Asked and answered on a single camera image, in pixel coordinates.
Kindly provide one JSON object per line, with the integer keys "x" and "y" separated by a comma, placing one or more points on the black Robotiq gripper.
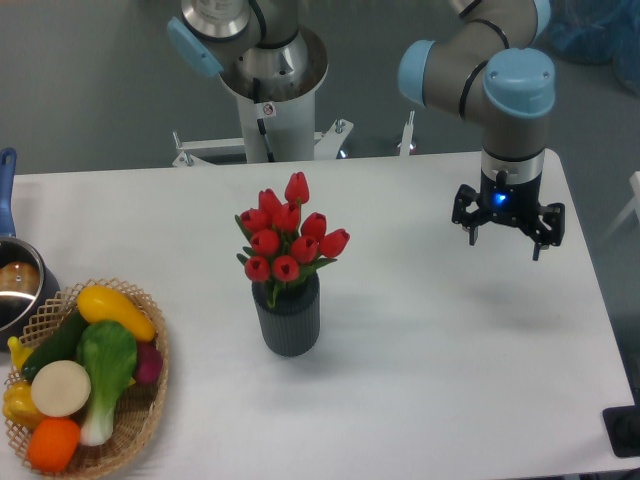
{"x": 509, "y": 195}

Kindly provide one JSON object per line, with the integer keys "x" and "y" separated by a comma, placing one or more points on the red tulip bouquet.
{"x": 284, "y": 247}

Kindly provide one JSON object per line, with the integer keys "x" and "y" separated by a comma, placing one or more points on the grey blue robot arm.
{"x": 488, "y": 74}

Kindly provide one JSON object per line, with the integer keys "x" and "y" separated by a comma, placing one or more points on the dark grey ribbed vase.
{"x": 292, "y": 327}

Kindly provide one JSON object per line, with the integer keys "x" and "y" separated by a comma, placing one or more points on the white furniture leg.
{"x": 631, "y": 208}

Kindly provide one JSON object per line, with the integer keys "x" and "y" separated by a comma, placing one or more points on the blue plastic bag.
{"x": 598, "y": 32}

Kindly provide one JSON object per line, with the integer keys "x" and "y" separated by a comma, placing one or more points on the black device at table edge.
{"x": 622, "y": 426}

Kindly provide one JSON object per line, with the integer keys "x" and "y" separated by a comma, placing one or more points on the purple red radish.
{"x": 149, "y": 364}

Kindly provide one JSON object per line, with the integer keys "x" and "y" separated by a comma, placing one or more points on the yellow squash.
{"x": 98, "y": 303}

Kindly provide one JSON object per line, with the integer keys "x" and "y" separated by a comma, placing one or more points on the green bok choy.
{"x": 108, "y": 353}

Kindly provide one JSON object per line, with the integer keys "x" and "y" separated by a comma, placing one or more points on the woven wicker basket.
{"x": 137, "y": 412}

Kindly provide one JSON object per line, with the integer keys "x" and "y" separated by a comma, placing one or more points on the green cucumber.
{"x": 60, "y": 345}

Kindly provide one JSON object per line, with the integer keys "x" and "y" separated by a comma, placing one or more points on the cream round radish slice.
{"x": 60, "y": 389}

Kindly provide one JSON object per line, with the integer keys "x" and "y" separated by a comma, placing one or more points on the orange fruit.
{"x": 53, "y": 444}

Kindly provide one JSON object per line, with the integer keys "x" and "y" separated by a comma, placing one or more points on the yellow banana tip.
{"x": 18, "y": 352}

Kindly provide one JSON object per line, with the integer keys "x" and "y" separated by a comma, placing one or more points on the yellow bell pepper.
{"x": 19, "y": 406}

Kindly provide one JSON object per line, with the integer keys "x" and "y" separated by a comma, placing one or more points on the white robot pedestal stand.
{"x": 274, "y": 90}

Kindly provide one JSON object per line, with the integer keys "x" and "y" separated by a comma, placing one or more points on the blue handled steel saucepan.
{"x": 26, "y": 281}

